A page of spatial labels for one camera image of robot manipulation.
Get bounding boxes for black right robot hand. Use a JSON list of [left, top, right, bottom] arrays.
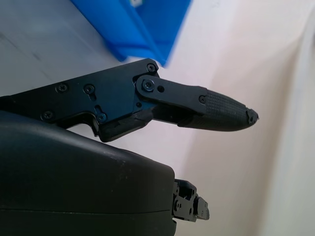
[[0, 58, 260, 236]]

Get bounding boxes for blue plastic tray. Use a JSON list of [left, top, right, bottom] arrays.
[[70, 0, 194, 68]]

